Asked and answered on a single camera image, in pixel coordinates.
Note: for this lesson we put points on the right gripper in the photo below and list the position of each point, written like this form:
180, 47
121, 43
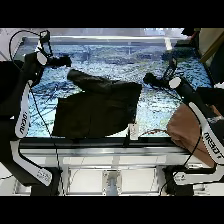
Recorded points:
152, 80

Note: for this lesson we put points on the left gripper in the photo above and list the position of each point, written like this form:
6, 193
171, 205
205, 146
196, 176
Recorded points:
60, 61

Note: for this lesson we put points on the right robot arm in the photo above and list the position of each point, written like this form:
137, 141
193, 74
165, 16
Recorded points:
210, 136

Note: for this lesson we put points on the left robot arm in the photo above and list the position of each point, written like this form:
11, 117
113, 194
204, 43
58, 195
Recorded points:
23, 116

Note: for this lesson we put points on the dark brown garment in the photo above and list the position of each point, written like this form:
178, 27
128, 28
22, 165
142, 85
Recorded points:
100, 106

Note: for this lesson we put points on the light brown garment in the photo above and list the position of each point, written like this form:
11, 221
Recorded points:
185, 130

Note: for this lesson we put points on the black garment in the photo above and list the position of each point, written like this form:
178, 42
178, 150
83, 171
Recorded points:
211, 96

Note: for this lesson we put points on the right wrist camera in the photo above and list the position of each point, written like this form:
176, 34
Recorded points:
172, 68

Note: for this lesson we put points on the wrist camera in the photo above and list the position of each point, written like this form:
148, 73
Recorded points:
44, 37
172, 68

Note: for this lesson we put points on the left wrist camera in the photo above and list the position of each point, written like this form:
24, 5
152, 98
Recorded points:
44, 37

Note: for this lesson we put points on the silver frame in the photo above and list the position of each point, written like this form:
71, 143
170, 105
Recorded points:
126, 156

